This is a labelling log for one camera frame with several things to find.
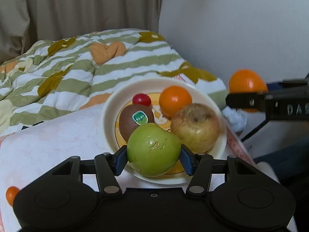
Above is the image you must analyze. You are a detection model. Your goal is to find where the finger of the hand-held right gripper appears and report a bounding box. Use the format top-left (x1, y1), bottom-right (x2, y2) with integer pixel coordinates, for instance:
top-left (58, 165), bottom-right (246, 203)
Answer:
top-left (266, 78), bottom-right (309, 90)
top-left (226, 90), bottom-right (268, 113)

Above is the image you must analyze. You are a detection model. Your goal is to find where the yellow-red apple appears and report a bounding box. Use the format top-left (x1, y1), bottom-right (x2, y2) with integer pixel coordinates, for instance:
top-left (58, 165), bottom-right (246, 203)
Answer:
top-left (170, 103), bottom-right (221, 153)

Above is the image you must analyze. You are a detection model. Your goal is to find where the black cable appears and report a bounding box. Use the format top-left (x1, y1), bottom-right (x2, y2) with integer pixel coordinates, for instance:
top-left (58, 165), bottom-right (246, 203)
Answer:
top-left (241, 118), bottom-right (269, 142)

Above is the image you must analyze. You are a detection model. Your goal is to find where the small green apple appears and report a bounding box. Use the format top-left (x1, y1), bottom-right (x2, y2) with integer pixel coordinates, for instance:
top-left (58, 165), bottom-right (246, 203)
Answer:
top-left (127, 123), bottom-right (182, 177)

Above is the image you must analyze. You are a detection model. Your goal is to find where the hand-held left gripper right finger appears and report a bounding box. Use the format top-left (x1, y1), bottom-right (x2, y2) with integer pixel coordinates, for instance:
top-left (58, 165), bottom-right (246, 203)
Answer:
top-left (181, 144), bottom-right (256, 196)

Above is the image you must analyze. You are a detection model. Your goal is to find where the red cherry tomato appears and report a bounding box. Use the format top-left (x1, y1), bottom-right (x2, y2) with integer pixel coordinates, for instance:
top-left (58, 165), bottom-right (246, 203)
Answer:
top-left (132, 94), bottom-right (152, 107)

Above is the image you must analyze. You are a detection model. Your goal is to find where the green striped floral blanket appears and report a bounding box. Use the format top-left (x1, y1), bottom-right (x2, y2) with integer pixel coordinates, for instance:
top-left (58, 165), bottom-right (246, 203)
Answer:
top-left (0, 29), bottom-right (230, 136)

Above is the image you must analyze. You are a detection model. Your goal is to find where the dark cloth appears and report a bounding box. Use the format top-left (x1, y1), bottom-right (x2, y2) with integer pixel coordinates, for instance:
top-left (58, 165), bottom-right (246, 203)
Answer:
top-left (253, 142), bottom-right (309, 199)

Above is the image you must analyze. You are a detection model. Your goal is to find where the small mandarin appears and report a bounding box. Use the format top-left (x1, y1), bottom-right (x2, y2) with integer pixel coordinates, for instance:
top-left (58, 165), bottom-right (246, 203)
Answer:
top-left (5, 186), bottom-right (21, 207)

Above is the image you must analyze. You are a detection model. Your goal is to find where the white plastic bag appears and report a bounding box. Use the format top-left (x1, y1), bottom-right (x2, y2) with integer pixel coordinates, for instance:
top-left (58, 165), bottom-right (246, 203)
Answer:
top-left (221, 106), bottom-right (248, 133)

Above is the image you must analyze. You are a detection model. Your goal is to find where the beige curtain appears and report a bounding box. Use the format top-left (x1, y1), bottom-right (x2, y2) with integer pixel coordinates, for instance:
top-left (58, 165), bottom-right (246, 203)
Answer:
top-left (0, 0), bottom-right (162, 63)

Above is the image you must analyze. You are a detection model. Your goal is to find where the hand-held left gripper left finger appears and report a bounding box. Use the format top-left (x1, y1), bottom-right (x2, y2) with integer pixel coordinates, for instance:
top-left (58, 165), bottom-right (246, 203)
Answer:
top-left (51, 145), bottom-right (128, 197)

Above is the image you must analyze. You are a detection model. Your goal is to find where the brown kiwi with green sticker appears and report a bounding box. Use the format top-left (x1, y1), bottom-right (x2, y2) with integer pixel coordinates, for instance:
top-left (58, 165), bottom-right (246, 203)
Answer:
top-left (119, 105), bottom-right (155, 142)

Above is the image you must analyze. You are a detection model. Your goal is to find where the orange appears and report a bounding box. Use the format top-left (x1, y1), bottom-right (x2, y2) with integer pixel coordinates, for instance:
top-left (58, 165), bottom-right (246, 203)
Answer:
top-left (159, 86), bottom-right (193, 118)
top-left (228, 70), bottom-right (268, 113)

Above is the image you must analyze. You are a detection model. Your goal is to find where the pink printed tablecloth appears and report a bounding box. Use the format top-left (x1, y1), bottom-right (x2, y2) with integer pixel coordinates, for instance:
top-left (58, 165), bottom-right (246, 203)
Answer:
top-left (0, 74), bottom-right (256, 232)

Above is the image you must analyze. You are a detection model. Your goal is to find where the cream bowl with cartoon print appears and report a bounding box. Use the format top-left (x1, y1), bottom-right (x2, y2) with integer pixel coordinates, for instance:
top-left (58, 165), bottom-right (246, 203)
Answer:
top-left (101, 77), bottom-right (228, 184)

